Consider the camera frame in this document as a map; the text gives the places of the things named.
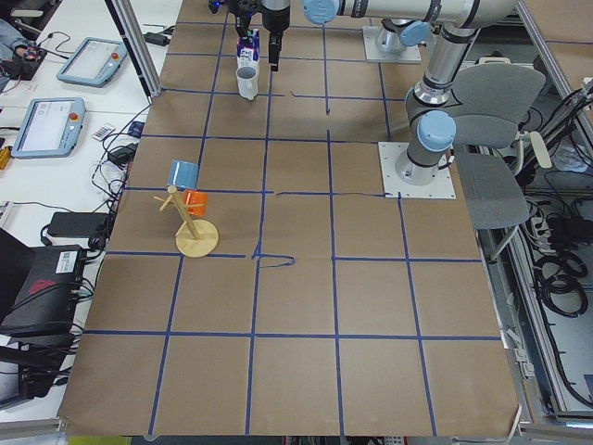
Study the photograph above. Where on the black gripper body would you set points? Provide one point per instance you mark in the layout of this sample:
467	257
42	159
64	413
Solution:
276	16
243	26

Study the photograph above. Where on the blue white milk carton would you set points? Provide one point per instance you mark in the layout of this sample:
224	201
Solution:
247	50

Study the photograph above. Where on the white mug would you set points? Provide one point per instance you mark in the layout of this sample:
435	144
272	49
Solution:
247	82

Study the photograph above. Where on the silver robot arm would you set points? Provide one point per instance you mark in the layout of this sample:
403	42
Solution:
274	5
460	22

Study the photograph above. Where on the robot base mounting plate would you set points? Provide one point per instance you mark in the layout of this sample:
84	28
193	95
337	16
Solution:
404	179

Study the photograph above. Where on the upper teach pendant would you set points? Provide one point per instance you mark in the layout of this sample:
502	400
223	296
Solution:
94	62

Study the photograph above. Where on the teach pendant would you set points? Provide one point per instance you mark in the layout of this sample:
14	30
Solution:
94	62
50	128

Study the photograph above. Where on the blue mug on tree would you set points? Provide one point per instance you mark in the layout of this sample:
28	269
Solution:
183	174

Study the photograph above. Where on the small remote control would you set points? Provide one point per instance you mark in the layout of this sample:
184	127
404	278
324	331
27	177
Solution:
103	132

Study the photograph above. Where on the orange mug on tree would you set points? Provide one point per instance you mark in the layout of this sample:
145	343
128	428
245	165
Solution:
195	202

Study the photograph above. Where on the lower teach pendant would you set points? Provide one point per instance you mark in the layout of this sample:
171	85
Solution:
50	128

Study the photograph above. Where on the grey plastic chair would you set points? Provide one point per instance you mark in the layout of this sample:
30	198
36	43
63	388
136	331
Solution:
492	100

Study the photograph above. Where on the wooden mug tree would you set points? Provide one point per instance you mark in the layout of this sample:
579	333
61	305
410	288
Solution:
196	237

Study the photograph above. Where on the black power adapter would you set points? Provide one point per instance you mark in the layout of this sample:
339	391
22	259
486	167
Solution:
77	224

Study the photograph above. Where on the black computer case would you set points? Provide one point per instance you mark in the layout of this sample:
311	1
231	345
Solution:
38	287

